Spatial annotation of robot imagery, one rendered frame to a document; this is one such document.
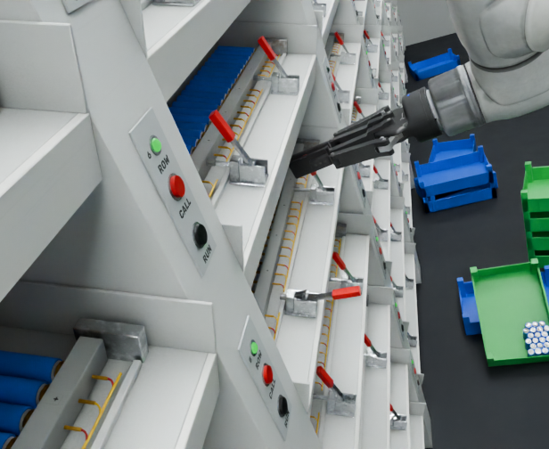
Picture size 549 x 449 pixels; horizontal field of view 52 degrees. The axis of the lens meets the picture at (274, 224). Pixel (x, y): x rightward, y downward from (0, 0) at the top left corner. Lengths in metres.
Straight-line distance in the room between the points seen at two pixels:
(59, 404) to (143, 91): 0.21
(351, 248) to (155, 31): 0.76
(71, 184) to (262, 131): 0.44
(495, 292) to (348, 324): 1.02
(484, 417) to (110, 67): 1.54
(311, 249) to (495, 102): 0.32
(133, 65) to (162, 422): 0.24
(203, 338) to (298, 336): 0.30
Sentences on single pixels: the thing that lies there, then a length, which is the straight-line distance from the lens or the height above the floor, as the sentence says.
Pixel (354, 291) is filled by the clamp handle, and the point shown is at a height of 0.97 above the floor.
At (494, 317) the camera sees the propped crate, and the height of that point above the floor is 0.07.
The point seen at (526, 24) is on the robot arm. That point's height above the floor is 1.19.
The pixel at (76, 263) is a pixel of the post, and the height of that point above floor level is 1.23.
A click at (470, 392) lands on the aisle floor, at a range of 1.83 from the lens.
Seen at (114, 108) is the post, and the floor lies 1.32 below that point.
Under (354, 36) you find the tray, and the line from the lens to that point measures 1.75.
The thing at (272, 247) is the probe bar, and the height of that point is 0.99.
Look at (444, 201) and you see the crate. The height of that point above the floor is 0.04.
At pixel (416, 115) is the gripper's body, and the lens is 0.84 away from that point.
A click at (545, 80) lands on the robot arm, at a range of 0.82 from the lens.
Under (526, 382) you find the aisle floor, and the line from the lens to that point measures 1.84.
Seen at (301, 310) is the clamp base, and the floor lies 0.95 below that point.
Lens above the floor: 1.41
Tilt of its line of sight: 30 degrees down
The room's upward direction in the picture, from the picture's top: 22 degrees counter-clockwise
